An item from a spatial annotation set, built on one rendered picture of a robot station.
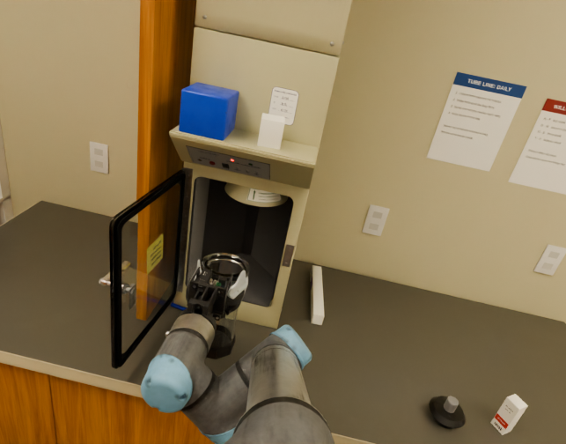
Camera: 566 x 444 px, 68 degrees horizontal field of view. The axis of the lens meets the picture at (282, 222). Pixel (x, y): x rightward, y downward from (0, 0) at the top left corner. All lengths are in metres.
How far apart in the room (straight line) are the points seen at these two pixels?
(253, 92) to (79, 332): 0.76
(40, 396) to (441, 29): 1.51
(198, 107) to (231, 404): 0.57
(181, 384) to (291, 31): 0.71
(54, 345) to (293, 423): 0.93
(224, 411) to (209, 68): 0.70
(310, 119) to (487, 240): 0.90
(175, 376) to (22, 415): 0.85
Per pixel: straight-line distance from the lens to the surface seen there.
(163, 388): 0.68
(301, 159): 0.90
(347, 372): 1.24
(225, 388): 0.72
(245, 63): 0.99
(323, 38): 0.96
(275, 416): 0.39
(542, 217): 1.68
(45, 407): 1.39
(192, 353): 0.71
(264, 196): 1.09
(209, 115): 0.91
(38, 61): 1.74
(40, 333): 1.28
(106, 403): 1.27
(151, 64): 0.96
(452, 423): 1.21
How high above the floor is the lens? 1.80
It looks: 28 degrees down
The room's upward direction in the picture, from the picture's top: 12 degrees clockwise
